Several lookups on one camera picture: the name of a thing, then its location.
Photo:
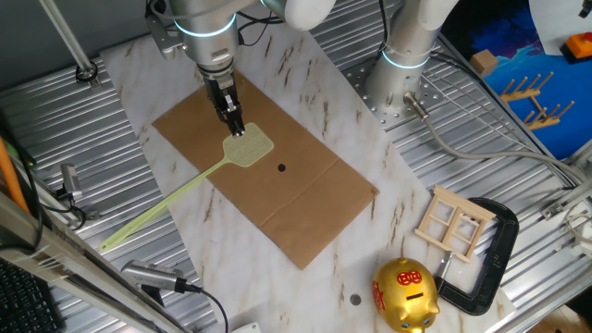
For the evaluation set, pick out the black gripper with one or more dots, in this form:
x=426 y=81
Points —
x=219 y=88

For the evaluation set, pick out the light green plastic flyswatter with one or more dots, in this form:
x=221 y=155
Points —
x=247 y=148

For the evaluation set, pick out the brown cardboard sheet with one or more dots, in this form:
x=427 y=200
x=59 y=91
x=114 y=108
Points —
x=300 y=199

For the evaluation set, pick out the white marble board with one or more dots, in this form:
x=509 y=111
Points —
x=231 y=259

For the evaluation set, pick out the black clamp device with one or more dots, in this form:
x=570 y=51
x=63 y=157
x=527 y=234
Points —
x=70 y=178

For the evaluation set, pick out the aluminium pole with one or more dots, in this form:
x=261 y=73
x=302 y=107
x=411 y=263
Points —
x=69 y=41

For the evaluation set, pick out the small grey coin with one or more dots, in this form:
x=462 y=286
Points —
x=355 y=299

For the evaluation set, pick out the orange tube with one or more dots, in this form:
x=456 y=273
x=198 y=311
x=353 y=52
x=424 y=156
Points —
x=9 y=176

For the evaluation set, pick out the golden piggy bank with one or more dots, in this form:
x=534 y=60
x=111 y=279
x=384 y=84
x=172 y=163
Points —
x=402 y=296

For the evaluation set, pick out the small wooden cube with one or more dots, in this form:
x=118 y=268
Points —
x=483 y=63

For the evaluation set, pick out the black keyboard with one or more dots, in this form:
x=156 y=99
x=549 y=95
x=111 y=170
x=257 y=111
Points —
x=23 y=305

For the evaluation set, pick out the wooden peg rack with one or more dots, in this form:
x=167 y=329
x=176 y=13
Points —
x=520 y=95
x=543 y=122

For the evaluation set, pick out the black C-clamp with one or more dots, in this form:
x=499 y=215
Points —
x=501 y=250

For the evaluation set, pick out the blue printed poster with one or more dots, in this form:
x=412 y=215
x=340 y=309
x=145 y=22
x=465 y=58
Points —
x=555 y=78

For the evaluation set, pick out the white paper sheet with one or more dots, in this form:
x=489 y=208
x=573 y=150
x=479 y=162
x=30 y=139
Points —
x=555 y=23

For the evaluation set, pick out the orange button box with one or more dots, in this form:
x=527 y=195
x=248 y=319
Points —
x=580 y=46

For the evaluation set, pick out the perforated aluminium base plate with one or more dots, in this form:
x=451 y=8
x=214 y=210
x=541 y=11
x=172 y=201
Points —
x=358 y=85

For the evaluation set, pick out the small aluminium foot bracket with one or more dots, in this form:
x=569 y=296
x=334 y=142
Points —
x=94 y=215

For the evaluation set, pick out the silver finned camera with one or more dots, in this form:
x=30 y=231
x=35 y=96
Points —
x=148 y=273

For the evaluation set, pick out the aluminium frame beam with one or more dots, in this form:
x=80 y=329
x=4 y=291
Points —
x=69 y=263

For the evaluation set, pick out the small wooden window frame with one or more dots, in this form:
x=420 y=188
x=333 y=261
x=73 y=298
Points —
x=464 y=203

